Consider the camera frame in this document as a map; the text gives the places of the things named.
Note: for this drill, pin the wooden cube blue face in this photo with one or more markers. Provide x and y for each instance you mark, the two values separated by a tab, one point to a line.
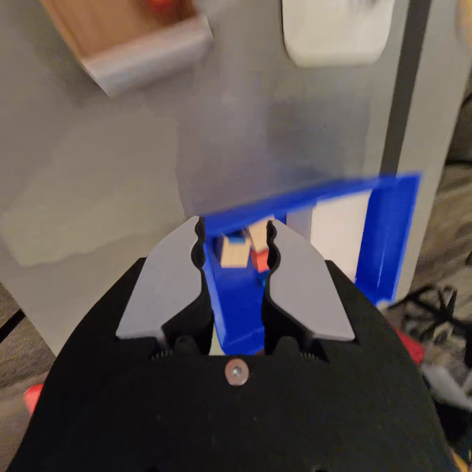
234	256

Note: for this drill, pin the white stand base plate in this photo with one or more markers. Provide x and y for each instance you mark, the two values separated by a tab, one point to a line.
332	33

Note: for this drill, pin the white cardboard box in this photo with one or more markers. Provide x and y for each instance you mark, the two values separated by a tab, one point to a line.
147	55

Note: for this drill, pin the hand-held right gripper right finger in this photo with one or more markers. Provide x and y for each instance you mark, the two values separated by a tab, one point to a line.
306	291

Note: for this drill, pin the red plastic part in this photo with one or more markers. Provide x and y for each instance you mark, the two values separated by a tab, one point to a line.
34	400
413	348

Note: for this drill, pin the wooden cube red face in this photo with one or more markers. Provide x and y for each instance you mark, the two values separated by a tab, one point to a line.
260	239

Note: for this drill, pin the blue plastic bin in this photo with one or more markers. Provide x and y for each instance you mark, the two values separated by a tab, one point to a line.
387	236

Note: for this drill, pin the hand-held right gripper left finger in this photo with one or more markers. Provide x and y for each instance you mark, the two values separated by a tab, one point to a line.
162	287

